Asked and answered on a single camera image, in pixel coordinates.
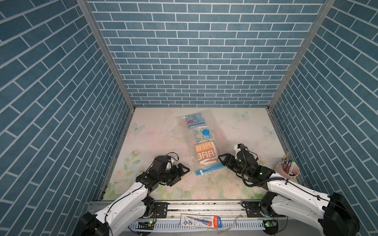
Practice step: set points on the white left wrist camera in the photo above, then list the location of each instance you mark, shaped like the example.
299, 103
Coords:
168, 165

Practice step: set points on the red blue toothbrush package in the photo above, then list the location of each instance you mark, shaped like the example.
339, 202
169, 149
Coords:
201, 221

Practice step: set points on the clear vacuum bag blue zip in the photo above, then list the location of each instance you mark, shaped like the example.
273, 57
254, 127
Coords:
206, 168

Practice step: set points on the pink pen holder cup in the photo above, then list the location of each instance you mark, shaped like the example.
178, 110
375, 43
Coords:
288, 168

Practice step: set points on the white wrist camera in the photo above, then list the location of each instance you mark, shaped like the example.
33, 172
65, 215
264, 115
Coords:
168, 165
237, 148

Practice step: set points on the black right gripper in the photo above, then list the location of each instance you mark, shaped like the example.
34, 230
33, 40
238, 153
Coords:
228, 156

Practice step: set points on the blue cartoon towel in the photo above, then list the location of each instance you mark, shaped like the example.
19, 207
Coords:
195, 120

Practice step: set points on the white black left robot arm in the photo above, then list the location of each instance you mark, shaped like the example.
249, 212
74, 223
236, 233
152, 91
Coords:
135, 202

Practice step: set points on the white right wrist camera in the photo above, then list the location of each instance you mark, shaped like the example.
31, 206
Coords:
237, 148

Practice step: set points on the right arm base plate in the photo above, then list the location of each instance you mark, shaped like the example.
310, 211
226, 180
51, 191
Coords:
253, 209

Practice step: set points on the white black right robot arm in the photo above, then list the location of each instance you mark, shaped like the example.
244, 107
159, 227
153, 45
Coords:
331, 214

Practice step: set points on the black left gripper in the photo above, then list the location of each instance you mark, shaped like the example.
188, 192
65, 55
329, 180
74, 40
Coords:
176, 175

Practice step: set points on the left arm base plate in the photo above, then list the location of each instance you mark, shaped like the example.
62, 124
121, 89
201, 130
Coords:
156, 210

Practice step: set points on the aluminium mounting rail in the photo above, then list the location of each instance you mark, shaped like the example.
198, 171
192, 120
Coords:
228, 209

